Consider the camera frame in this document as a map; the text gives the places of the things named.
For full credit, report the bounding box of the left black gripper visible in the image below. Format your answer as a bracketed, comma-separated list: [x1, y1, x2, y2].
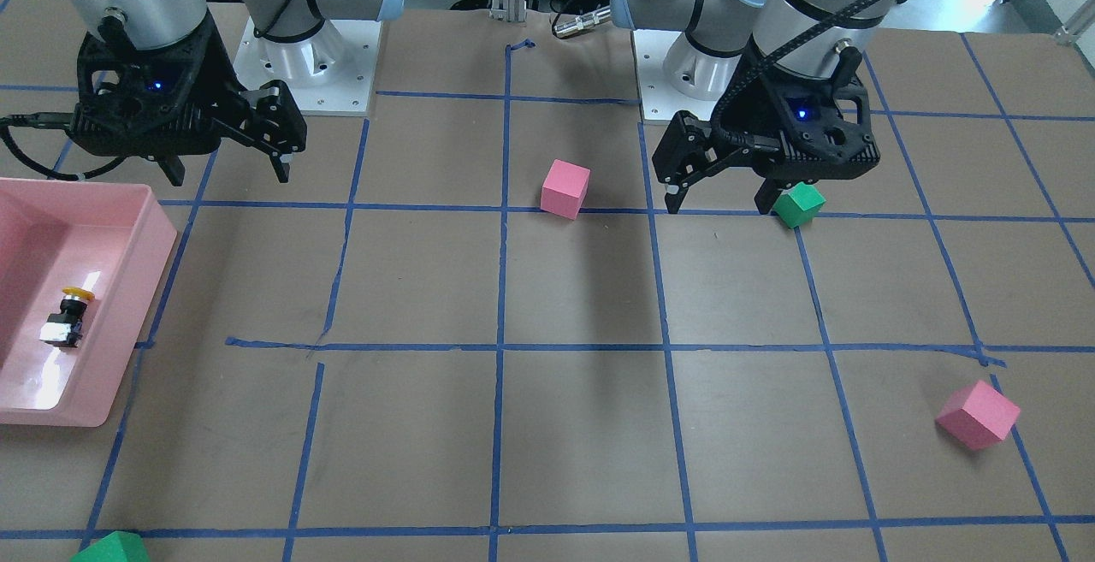
[652, 47, 880, 215]

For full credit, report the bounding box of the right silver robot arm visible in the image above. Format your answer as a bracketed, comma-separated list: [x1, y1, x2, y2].
[3, 0, 405, 186]

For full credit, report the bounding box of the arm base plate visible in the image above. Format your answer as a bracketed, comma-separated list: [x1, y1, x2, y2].
[632, 28, 715, 125]
[232, 20, 384, 117]

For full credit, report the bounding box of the pink plastic bin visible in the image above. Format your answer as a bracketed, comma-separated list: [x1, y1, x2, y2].
[1, 179, 176, 427]

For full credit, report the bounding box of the pink cube far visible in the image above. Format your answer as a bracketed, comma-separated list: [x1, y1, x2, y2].
[935, 382, 1021, 452]

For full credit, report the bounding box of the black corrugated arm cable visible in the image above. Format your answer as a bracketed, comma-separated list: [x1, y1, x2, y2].
[715, 0, 966, 148]

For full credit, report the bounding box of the pink cube centre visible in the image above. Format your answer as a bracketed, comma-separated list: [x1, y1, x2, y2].
[539, 159, 591, 221]

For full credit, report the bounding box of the pink cube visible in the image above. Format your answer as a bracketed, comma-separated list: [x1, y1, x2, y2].
[935, 382, 1021, 452]
[539, 159, 591, 221]

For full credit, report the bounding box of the green cube at edge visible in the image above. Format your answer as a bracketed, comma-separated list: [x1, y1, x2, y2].
[70, 531, 151, 562]

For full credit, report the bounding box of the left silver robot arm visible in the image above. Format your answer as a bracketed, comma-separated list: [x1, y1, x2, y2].
[610, 0, 895, 214]

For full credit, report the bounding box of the green cube near gripper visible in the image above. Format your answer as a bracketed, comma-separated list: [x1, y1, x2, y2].
[772, 183, 826, 229]

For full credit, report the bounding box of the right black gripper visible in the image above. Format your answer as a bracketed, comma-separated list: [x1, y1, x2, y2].
[68, 16, 308, 187]

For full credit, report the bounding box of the yellow push button switch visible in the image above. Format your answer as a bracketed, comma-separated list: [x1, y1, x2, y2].
[38, 286, 96, 348]

